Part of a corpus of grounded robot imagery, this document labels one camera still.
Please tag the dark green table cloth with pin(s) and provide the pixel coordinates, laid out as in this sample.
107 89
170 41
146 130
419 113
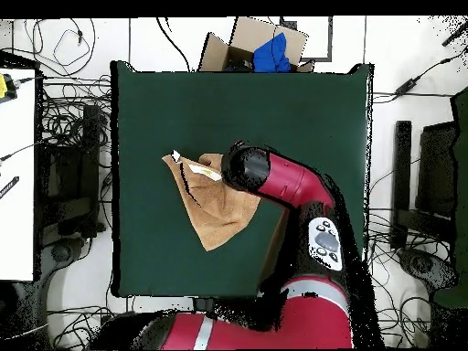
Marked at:
182 109

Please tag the black equipment stand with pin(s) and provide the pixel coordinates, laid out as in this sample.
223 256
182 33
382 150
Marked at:
435 172
73 175

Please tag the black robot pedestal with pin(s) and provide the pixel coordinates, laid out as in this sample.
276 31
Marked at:
204 303

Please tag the blue cloth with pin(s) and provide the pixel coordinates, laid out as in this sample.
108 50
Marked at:
270 55

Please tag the yellow and black device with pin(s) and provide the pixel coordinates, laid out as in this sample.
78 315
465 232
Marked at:
5 87

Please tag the brown cardboard box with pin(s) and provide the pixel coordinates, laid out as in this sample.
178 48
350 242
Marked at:
219 55

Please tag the white desk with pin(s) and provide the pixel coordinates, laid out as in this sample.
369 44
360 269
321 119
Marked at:
16 182

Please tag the orange terry towel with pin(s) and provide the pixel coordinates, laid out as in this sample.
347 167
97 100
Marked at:
219 212

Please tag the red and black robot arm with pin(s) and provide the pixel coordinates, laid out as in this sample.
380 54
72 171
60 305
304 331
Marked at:
285 179

